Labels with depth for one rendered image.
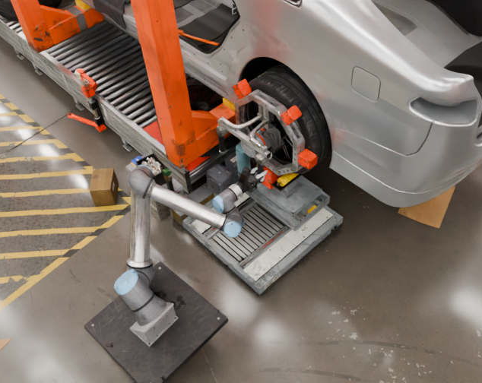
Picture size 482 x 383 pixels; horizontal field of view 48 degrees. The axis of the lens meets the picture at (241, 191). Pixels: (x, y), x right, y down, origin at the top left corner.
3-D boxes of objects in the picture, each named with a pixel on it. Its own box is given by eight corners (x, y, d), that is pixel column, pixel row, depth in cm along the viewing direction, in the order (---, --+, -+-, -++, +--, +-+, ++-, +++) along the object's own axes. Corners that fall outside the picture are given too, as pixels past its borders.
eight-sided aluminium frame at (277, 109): (303, 183, 344) (306, 118, 303) (296, 189, 341) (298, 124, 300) (244, 141, 371) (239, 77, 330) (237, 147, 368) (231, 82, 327)
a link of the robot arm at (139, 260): (123, 293, 318) (124, 169, 296) (130, 280, 335) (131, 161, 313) (149, 295, 318) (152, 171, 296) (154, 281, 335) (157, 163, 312)
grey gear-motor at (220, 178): (265, 183, 412) (264, 150, 385) (223, 215, 395) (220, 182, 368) (248, 171, 421) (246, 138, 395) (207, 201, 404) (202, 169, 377)
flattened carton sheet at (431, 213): (458, 177, 415) (459, 174, 413) (438, 229, 385) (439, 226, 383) (419, 165, 426) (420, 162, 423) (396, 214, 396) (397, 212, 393)
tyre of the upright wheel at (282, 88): (338, 82, 305) (258, 51, 346) (309, 102, 295) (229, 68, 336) (343, 171, 349) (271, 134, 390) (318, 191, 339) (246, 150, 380)
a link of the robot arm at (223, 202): (217, 214, 311) (207, 199, 309) (233, 202, 316) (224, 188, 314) (224, 214, 303) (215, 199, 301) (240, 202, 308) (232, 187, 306)
